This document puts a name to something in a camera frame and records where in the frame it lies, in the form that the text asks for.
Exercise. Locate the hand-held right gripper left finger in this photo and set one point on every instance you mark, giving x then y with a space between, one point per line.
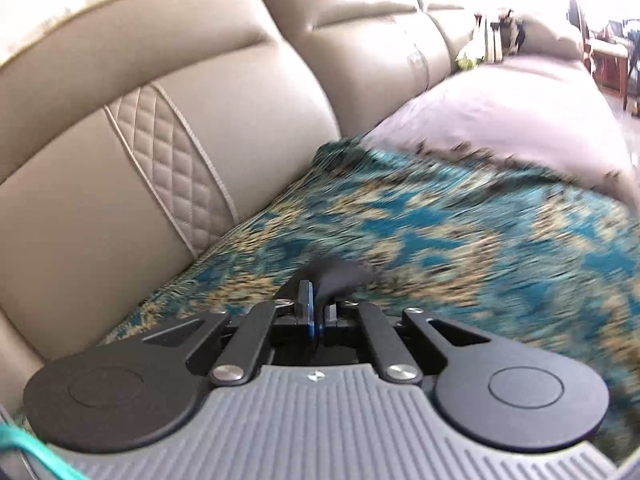
306 305

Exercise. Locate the beige leather sofa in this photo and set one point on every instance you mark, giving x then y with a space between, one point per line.
150 160

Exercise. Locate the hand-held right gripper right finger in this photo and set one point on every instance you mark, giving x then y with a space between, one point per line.
334 318

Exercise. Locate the black pants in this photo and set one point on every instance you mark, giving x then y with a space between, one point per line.
340 275

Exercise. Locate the dark object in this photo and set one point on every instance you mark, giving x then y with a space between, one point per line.
510 30

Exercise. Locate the green object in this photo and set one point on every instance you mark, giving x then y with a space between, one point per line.
467 57

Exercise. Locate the wooden chair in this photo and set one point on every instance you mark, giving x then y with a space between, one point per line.
607 50

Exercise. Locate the teal gold patterned blanket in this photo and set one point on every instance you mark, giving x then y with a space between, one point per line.
475 240

